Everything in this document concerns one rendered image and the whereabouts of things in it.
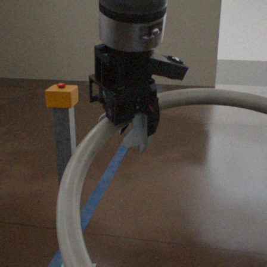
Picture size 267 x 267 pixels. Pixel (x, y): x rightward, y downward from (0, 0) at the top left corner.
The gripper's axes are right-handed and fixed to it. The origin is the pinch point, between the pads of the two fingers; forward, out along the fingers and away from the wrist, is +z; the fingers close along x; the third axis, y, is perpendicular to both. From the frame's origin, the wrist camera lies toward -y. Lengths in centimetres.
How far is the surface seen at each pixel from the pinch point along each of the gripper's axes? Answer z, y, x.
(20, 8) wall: 246, -207, -588
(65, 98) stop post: 53, -26, -79
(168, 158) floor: 209, -152, -122
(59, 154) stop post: 81, -18, -74
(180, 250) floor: 157, -69, -27
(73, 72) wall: 341, -249, -477
